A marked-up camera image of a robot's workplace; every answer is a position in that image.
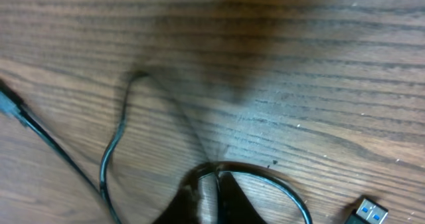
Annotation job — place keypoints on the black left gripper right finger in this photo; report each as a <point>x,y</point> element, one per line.
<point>233,207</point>

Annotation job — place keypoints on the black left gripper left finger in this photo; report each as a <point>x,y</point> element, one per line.
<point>184,207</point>

